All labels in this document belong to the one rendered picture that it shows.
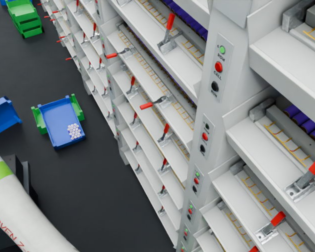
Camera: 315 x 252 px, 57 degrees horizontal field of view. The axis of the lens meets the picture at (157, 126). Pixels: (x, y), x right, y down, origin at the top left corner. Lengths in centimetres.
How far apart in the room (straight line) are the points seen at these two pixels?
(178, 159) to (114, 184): 84
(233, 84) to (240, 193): 29
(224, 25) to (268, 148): 22
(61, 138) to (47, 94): 49
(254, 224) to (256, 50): 39
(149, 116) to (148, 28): 37
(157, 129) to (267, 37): 66
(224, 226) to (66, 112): 144
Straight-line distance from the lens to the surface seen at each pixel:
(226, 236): 86
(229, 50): 48
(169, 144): 99
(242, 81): 49
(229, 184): 71
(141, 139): 125
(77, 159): 188
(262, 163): 53
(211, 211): 88
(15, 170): 147
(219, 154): 63
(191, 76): 66
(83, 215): 168
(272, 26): 46
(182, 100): 82
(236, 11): 45
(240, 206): 69
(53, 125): 201
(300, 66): 42
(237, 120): 56
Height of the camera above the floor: 150
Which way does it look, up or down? 49 degrees down
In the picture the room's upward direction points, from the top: straight up
